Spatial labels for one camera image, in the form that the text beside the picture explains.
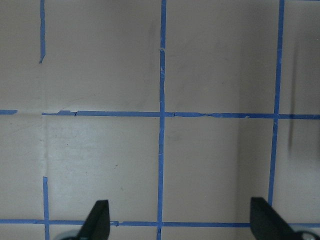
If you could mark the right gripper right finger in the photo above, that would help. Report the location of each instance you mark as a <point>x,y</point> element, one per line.
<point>267,224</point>

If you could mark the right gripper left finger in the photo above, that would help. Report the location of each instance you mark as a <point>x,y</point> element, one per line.
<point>97,223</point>

